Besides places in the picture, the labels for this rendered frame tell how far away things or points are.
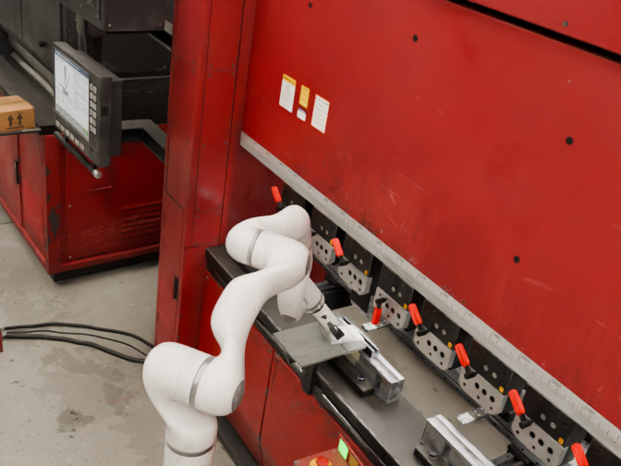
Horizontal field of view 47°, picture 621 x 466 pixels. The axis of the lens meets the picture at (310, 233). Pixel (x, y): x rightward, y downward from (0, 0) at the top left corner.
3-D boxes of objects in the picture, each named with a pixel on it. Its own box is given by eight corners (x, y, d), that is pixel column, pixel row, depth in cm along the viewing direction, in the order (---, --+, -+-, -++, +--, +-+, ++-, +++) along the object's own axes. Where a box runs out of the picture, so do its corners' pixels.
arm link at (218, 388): (167, 406, 160) (232, 432, 156) (159, 381, 151) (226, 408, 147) (261, 246, 190) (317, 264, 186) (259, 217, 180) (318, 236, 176)
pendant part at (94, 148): (53, 126, 299) (51, 41, 282) (80, 123, 306) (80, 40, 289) (97, 168, 270) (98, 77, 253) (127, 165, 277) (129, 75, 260)
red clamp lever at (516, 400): (510, 390, 178) (525, 428, 176) (521, 386, 180) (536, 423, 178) (505, 392, 180) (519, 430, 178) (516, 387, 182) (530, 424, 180)
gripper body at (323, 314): (328, 303, 225) (343, 323, 232) (315, 286, 233) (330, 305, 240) (310, 318, 225) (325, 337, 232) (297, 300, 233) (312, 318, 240)
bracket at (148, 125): (99, 136, 322) (99, 121, 318) (150, 132, 335) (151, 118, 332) (131, 173, 294) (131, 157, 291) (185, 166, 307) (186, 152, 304)
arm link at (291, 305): (298, 278, 195) (302, 328, 220) (316, 232, 203) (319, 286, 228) (267, 270, 197) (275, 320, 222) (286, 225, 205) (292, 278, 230)
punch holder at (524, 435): (508, 432, 186) (527, 384, 178) (529, 422, 191) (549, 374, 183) (553, 472, 176) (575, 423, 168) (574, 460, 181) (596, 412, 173)
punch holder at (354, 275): (336, 275, 242) (345, 233, 234) (356, 270, 246) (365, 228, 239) (362, 298, 231) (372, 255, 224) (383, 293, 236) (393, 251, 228)
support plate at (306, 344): (272, 335, 237) (273, 333, 237) (335, 318, 251) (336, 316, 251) (300, 368, 225) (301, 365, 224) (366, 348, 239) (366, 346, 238)
